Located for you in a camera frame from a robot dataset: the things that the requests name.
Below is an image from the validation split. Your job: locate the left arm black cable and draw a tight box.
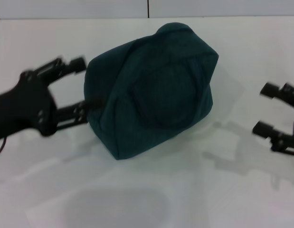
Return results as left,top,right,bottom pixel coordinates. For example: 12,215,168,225
0,136,7,160

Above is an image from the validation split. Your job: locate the dark teal insulated lunch bag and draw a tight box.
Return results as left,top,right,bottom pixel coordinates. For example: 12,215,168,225
83,21,220,161

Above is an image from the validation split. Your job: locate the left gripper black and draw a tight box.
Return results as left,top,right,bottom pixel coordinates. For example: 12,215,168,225
0,56,103,143

